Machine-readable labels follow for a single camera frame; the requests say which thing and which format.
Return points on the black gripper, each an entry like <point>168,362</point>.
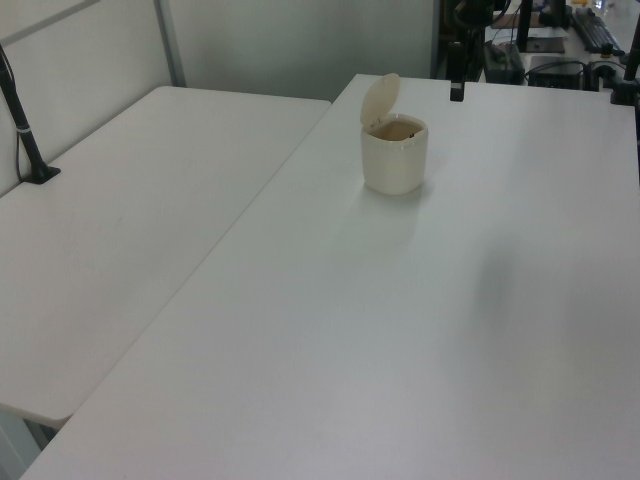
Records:
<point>472,20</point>

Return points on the cream plastic flip-lid trash bin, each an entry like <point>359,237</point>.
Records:
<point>395,160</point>

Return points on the dark green device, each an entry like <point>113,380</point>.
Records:
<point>502,62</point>

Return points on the black vertical stand pole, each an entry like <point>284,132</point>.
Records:
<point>525,22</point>

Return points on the black flat mat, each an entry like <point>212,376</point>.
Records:
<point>545,45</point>

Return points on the black box device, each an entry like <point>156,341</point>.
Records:
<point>555,72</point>

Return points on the black keyboard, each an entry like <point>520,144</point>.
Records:
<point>595,30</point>

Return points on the black clamp stand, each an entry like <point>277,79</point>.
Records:
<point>626,90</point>

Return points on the white side table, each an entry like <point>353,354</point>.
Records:
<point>125,225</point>

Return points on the grey metal partition corner post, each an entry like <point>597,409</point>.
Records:
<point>170,40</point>

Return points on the black camera stand pole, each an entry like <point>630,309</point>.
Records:
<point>25,137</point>

